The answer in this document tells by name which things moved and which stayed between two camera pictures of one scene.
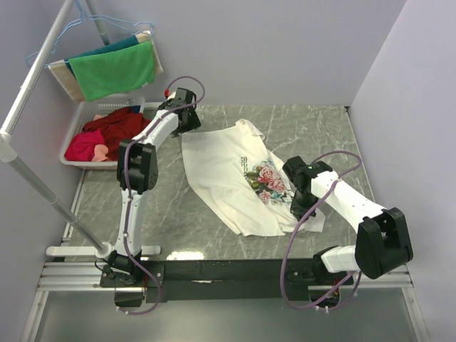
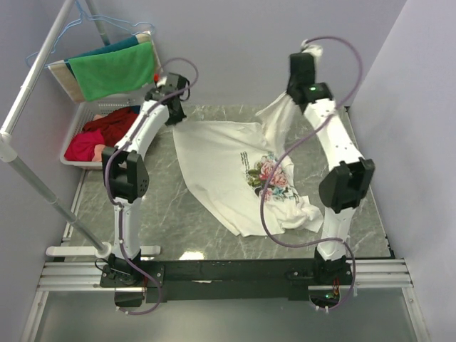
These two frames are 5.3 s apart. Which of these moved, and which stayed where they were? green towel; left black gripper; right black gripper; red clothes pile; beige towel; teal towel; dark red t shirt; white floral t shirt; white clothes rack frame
Moved: white floral t shirt; left black gripper; right black gripper
Stayed: beige towel; dark red t shirt; green towel; teal towel; white clothes rack frame; red clothes pile
